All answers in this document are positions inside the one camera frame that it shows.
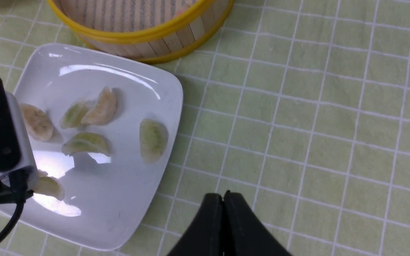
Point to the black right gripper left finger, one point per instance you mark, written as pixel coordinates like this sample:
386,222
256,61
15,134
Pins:
203,237

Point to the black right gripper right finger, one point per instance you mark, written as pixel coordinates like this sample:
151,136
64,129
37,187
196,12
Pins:
243,233

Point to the green dumpling steamer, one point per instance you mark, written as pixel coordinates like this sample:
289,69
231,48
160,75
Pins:
49,186

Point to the white dumpling on plate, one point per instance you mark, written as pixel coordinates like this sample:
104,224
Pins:
37,122

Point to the small green dumpling on plate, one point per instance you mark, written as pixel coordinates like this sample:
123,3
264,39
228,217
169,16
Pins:
72,118

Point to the green dumpling plate centre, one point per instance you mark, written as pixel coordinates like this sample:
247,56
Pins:
86,142

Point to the green dumpling plate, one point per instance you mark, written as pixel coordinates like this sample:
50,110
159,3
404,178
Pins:
153,140
86,142

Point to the white square plate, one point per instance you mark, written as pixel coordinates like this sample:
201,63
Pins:
106,197

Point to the pale upright dumpling on plate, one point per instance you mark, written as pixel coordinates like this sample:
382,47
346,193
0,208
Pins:
103,110

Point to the green dumpling plate right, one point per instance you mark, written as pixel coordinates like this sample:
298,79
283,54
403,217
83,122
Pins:
153,140

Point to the bamboo steamer basket yellow rim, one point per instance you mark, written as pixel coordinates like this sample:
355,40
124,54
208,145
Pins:
149,31

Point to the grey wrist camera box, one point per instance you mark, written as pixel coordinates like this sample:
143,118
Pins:
27,161

